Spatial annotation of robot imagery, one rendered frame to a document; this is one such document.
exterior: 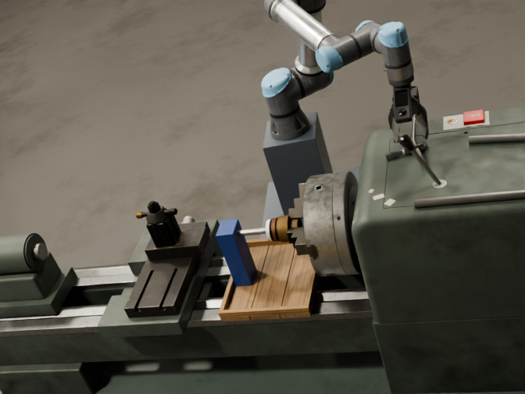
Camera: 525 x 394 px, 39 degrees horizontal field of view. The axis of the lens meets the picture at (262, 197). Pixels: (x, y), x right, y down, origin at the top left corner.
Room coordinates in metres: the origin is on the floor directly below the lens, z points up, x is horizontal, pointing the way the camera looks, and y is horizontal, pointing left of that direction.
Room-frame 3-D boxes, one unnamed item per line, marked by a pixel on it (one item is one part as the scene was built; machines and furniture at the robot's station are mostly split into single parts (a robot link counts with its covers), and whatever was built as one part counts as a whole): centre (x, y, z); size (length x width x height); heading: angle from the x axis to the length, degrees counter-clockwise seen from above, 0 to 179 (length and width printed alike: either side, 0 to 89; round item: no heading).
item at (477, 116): (1.87, -0.68, 1.26); 0.06 x 0.06 x 0.02; 68
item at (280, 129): (2.45, -0.18, 1.15); 0.15 x 0.15 x 0.10
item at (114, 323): (2.11, 0.42, 0.89); 0.53 x 0.30 x 0.06; 158
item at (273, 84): (2.45, -0.19, 1.27); 0.13 x 0.12 x 0.14; 105
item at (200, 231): (2.12, 0.33, 1.00); 0.20 x 0.10 x 0.05; 68
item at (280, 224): (1.89, -0.04, 1.08); 0.09 x 0.09 x 0.09; 68
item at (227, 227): (1.96, 0.14, 1.00); 0.08 x 0.06 x 0.23; 158
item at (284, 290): (1.92, 0.05, 0.88); 0.36 x 0.30 x 0.04; 158
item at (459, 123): (1.88, -0.66, 1.23); 0.13 x 0.08 x 0.06; 68
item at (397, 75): (1.86, -0.48, 1.50); 0.08 x 0.08 x 0.05
